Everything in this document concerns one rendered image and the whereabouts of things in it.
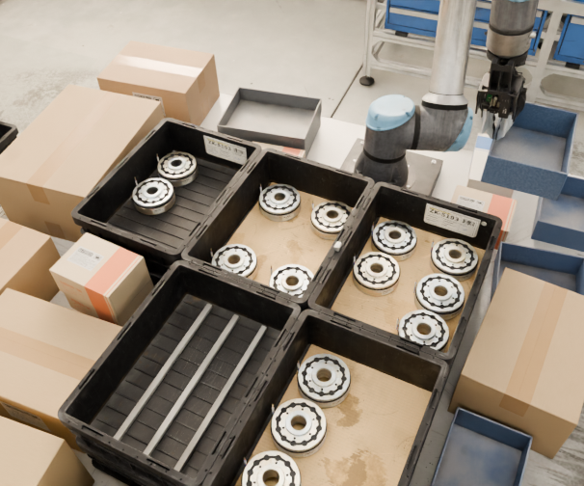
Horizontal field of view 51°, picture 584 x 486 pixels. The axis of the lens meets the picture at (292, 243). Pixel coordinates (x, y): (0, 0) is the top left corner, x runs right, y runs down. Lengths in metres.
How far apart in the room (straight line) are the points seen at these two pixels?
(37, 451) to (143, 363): 0.26
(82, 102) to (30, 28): 2.45
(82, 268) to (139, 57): 0.91
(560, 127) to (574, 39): 1.69
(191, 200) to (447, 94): 0.69
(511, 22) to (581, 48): 1.99
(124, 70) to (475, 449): 1.46
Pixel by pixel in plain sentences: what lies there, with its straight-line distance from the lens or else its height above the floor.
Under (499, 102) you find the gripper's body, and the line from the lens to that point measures 1.24.
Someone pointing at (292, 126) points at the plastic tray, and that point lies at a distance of 1.91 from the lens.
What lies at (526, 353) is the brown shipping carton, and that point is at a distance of 1.32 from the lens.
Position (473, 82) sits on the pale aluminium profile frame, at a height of 0.14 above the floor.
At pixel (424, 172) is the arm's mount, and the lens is 1.80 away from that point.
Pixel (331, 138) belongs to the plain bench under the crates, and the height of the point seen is 0.70.
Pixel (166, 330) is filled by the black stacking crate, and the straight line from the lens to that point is 1.36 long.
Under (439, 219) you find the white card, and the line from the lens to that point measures 1.47.
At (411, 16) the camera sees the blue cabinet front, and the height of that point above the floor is 0.41.
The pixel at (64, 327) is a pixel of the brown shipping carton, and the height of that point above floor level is 0.86.
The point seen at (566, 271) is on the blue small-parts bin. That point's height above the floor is 0.71.
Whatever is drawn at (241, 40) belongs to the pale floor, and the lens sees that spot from 3.82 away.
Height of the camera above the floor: 1.93
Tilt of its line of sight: 49 degrees down
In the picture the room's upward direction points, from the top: 3 degrees counter-clockwise
